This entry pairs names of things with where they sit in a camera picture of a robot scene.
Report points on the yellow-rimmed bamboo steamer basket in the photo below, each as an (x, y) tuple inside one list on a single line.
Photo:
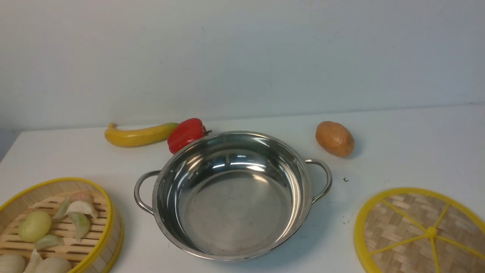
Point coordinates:
[(96, 252)]

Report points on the yellow woven bamboo steamer lid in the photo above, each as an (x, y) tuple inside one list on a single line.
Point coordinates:
[(414, 230)]

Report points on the stainless steel pot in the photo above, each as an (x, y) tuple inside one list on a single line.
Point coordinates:
[(233, 195)]

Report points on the red bell pepper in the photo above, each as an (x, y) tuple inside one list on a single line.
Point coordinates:
[(185, 133)]

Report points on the brown potato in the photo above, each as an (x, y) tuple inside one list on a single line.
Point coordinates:
[(335, 138)]

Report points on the yellow banana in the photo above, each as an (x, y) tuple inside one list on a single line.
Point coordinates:
[(138, 137)]

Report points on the pink dumpling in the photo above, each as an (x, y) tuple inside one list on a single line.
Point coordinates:
[(83, 196)]

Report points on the green dumpling at top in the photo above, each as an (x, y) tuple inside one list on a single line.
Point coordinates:
[(61, 212)]

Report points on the small green dumpling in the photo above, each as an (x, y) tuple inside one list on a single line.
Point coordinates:
[(49, 241)]

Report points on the green round bun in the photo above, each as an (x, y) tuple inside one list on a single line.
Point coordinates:
[(34, 226)]

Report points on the white round bun front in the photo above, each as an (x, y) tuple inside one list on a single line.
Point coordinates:
[(53, 264)]

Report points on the white round bun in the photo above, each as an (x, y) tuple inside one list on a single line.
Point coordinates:
[(12, 263), (53, 264)]

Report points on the white dumpling near buns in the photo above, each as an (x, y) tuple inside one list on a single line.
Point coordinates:
[(34, 261)]

